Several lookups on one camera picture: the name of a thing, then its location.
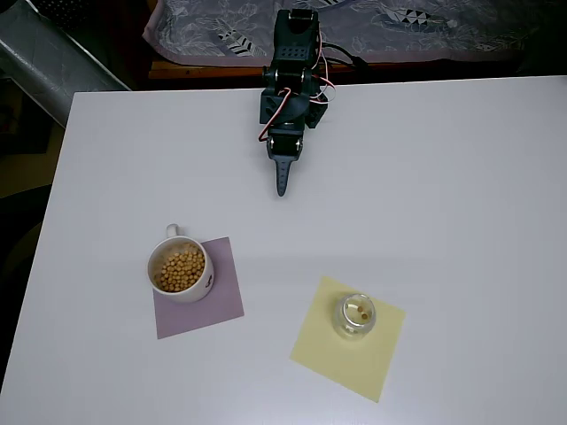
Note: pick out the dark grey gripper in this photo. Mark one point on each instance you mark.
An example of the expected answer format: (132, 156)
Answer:
(283, 148)

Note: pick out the glass jar of beans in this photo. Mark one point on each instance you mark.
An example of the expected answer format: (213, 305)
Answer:
(354, 329)

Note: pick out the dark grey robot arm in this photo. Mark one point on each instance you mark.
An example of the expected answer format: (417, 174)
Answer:
(294, 53)

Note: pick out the white ceramic mug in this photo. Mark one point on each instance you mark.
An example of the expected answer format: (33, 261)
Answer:
(199, 292)

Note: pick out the purple paper square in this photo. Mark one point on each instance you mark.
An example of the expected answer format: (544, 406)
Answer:
(212, 310)

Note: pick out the patterned blue grey bedsheet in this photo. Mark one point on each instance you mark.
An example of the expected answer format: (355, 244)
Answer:
(398, 35)

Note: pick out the yellow paper square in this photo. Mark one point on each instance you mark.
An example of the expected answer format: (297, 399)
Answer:
(345, 367)

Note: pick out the brown wooden bed frame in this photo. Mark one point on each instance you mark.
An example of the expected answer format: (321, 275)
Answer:
(212, 71)

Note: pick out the silver foil wrapped duct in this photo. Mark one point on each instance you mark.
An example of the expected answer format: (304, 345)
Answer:
(48, 57)

